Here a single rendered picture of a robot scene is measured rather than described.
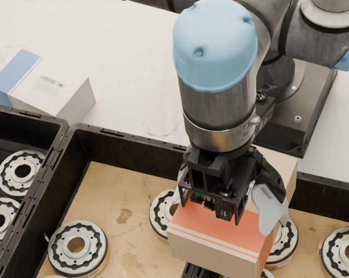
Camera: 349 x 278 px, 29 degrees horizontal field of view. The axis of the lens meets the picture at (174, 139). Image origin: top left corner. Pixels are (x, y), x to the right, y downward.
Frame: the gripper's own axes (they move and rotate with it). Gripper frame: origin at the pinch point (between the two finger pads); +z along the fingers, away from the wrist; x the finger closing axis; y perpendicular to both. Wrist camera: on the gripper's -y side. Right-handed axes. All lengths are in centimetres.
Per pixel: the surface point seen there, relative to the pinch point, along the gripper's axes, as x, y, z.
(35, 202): -35.0, 2.8, 17.5
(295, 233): 5.9, -10.4, 24.3
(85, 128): -34.2, -13.6, 17.6
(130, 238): -20.7, -0.9, 27.5
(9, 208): -42.4, 3.0, 24.3
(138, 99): -39, -38, 41
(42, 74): -58, -31, 32
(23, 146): -49, -11, 28
